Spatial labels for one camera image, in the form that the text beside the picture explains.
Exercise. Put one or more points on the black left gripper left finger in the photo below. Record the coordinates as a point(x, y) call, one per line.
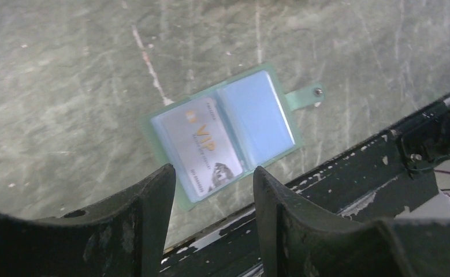
point(121, 235)

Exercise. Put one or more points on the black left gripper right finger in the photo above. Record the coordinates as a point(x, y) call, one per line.
point(300, 238)

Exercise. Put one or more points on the green leather card holder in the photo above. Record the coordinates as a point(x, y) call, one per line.
point(257, 115)

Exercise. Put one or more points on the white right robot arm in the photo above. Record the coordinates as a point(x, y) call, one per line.
point(426, 145)

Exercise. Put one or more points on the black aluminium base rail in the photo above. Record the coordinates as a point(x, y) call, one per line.
point(378, 177)

